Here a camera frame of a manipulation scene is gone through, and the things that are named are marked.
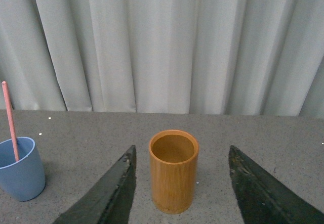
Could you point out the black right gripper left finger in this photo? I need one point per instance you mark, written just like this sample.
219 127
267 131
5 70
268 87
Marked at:
110 199

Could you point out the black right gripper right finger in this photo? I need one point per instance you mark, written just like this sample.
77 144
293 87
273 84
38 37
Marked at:
262 198

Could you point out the grey curtain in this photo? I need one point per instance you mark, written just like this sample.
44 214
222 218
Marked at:
246 57

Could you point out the bamboo chopstick holder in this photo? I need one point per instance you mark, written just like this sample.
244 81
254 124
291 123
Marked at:
173 166

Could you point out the pink chopstick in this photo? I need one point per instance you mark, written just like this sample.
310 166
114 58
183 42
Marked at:
10 119

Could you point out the blue plastic cup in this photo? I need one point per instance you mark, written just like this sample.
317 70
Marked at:
23 179

